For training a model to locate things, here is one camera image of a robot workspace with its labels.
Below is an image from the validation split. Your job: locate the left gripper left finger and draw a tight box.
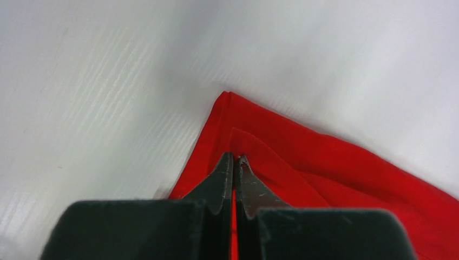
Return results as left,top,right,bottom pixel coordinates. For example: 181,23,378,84
41,152,233,259

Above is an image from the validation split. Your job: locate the red t shirt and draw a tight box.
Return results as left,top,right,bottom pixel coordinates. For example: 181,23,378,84
170,92,458,259

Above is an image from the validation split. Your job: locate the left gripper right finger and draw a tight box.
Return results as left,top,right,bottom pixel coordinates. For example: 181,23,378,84
234,156,416,259

